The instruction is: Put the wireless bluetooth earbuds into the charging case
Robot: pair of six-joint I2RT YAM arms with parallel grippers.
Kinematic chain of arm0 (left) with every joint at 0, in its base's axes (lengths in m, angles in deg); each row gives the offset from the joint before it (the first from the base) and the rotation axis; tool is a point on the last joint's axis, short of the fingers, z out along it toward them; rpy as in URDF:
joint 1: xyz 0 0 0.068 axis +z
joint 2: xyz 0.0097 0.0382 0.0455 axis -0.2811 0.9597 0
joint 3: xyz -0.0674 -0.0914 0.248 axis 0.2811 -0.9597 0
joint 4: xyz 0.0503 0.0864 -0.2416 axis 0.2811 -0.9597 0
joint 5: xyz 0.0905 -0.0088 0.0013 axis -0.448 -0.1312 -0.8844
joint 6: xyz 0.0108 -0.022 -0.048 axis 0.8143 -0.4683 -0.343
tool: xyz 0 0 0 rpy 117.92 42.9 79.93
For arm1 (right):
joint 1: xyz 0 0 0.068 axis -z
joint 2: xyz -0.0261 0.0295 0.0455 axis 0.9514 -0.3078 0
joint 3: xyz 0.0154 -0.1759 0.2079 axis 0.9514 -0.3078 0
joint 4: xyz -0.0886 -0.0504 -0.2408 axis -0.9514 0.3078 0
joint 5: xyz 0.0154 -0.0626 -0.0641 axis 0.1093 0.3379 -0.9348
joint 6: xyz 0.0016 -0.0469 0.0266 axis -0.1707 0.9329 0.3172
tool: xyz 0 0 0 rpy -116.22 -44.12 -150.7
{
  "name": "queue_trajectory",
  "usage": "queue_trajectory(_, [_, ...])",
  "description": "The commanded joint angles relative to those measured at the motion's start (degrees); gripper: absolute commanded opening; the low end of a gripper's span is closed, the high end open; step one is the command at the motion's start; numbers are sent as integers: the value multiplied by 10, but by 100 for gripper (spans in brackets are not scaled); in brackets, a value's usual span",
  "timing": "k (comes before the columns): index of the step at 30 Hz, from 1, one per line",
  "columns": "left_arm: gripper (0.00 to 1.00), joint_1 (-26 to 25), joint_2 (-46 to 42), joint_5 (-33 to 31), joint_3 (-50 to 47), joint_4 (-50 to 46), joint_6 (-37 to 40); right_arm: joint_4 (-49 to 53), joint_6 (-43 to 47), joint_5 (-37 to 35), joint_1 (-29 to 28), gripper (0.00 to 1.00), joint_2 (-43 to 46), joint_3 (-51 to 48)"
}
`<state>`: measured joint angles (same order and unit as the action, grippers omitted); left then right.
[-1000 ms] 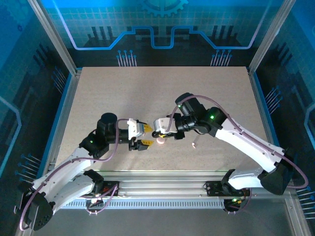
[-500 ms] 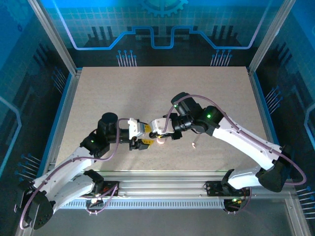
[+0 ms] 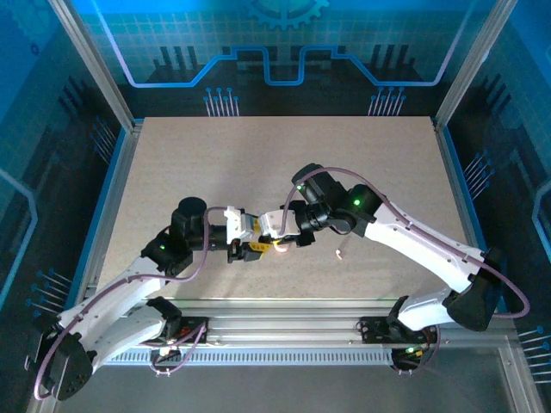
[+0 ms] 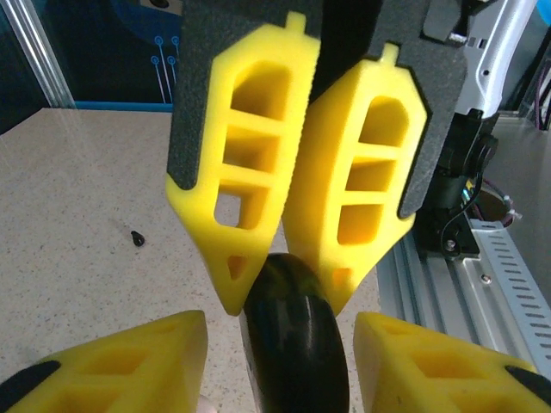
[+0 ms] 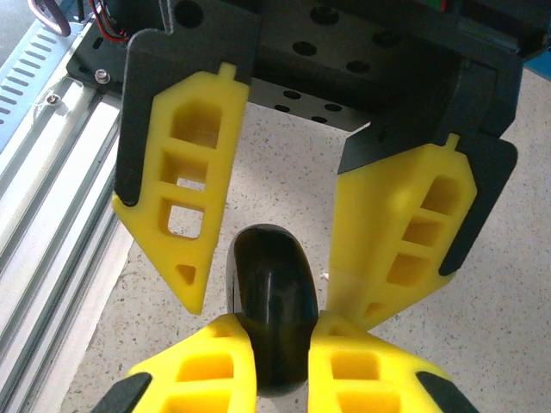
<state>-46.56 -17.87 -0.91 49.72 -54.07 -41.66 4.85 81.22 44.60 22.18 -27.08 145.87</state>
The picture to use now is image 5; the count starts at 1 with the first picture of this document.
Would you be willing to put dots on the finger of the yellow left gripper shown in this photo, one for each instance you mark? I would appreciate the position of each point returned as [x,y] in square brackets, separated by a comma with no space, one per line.
[370,223]
[150,241]

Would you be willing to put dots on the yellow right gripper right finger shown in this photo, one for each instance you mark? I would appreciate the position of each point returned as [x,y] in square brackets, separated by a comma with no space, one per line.
[357,374]

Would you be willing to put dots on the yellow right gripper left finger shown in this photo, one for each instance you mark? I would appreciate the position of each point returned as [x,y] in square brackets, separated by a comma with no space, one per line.
[193,374]

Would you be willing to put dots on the glossy black round case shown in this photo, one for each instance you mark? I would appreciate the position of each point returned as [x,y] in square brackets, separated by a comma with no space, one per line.
[275,301]

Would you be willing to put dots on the silver bolt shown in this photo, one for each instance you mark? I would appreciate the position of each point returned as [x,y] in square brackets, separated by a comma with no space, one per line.
[52,100]
[102,75]

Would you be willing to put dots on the aluminium front rail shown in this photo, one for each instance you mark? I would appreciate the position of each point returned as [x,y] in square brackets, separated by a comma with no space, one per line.
[51,215]

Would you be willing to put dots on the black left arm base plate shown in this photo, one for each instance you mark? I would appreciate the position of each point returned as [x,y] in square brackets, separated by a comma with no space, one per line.
[84,58]

